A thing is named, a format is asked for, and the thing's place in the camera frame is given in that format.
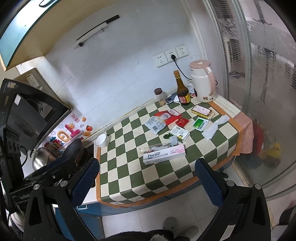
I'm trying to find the yellow flat box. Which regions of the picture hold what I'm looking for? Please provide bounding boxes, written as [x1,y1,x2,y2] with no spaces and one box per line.
[191,109,216,120]

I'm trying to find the blue pouch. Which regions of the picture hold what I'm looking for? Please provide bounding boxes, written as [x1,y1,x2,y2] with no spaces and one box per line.
[166,92,179,104]

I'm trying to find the white tissue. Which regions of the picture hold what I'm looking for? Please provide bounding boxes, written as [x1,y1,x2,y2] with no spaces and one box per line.
[202,114,230,141]

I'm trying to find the white green medicine box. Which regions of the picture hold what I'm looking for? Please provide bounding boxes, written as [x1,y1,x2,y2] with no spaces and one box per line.
[170,126,190,141]

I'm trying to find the upper wall cabinet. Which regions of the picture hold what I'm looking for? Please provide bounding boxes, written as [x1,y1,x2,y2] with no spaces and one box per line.
[1,0,115,71]

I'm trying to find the wall power socket strip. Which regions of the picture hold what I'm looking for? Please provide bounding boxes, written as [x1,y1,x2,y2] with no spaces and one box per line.
[152,45,189,68]

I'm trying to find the steel pot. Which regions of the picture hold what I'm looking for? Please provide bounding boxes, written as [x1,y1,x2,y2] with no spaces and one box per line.
[32,148,57,171]

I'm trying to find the wall knife rack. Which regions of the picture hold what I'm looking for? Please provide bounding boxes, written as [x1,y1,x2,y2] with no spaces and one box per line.
[72,15,120,48]

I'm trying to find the brown sauce bottle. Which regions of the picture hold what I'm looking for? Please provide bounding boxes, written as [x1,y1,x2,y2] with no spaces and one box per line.
[174,70,191,105]

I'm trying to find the colourful wall stickers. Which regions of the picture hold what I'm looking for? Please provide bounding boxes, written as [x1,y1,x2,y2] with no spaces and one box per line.
[40,111,94,157]

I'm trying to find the pink brown box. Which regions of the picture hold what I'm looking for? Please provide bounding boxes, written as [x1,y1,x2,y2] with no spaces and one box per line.
[191,105,211,116]

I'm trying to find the red white sugar bag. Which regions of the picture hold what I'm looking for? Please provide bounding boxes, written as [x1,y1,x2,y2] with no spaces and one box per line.
[154,109,182,126]

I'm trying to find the black range hood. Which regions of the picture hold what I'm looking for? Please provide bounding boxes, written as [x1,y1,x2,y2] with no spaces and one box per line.
[1,78,70,161]

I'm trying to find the green white medicine sachet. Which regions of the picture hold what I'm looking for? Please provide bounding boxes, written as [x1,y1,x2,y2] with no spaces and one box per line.
[193,117,209,132]

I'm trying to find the black power cable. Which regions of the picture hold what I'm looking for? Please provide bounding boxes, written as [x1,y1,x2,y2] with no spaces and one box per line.
[170,54,219,86]

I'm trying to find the small white bowl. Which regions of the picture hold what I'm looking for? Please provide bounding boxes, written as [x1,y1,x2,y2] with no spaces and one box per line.
[95,133,109,148]

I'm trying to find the white printed sachet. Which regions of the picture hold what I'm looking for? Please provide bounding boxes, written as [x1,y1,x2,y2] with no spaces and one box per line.
[145,116,166,135]

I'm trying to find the black wok pan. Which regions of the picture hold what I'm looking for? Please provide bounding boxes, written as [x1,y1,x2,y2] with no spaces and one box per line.
[61,138,88,168]

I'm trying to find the pink white electric kettle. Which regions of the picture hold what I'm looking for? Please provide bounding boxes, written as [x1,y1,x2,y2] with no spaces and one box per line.
[189,60,217,103]

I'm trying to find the grey slipper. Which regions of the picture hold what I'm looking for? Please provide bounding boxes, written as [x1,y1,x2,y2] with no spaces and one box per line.
[163,217,199,240]

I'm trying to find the green wrapper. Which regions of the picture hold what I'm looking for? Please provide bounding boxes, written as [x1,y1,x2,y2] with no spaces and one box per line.
[163,133,173,139]

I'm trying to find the white Doctor toothpaste box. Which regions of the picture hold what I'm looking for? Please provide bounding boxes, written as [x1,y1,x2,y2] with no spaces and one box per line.
[143,145,186,165]

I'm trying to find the pink cloth under tablecloth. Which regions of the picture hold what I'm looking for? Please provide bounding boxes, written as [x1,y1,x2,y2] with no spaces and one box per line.
[233,112,254,156]

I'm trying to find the green white checkered tablecloth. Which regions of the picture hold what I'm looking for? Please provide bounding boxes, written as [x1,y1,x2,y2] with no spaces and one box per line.
[96,98,240,207]

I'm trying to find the clear jar brown lid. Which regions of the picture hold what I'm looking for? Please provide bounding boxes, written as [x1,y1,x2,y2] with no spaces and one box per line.
[154,88,166,106]

